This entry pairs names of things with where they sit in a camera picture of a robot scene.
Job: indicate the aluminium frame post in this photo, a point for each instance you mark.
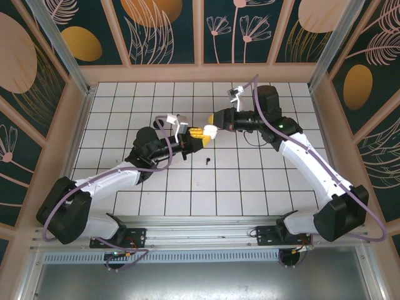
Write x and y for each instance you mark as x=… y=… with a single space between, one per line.
x=65 y=53
x=335 y=47

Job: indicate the left arm base connector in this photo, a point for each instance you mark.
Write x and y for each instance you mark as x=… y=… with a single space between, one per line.
x=115 y=254

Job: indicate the grey metal sheet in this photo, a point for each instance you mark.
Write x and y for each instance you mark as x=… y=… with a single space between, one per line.
x=200 y=281

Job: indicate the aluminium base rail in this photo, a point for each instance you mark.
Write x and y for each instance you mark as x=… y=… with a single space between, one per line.
x=200 y=234

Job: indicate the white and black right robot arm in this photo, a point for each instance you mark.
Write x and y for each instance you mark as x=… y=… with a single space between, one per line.
x=306 y=168

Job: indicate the white earbud charging case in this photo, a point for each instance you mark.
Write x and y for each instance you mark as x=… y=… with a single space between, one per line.
x=210 y=131

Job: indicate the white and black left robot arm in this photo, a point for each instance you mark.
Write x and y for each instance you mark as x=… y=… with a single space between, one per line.
x=109 y=186

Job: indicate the right arm base connector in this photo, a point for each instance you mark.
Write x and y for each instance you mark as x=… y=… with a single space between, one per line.
x=292 y=259

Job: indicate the aluminium table side rail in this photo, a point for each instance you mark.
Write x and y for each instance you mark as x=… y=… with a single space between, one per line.
x=321 y=125
x=76 y=140

